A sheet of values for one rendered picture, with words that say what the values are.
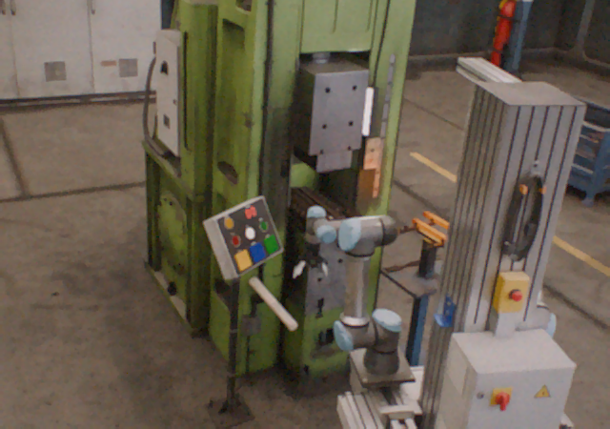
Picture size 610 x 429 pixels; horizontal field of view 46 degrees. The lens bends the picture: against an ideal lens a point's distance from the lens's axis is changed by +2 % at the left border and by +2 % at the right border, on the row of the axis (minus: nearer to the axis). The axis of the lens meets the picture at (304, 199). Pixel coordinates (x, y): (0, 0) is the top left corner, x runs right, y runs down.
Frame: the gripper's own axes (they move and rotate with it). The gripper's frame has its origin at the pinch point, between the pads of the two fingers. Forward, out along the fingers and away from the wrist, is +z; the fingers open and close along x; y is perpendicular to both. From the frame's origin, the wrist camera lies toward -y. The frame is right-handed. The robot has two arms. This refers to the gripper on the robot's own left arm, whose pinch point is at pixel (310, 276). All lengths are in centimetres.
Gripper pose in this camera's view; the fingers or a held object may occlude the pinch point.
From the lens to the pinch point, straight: 324.4
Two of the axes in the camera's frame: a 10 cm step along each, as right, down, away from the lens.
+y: 2.0, 4.2, -8.8
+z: -0.7, 9.1, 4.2
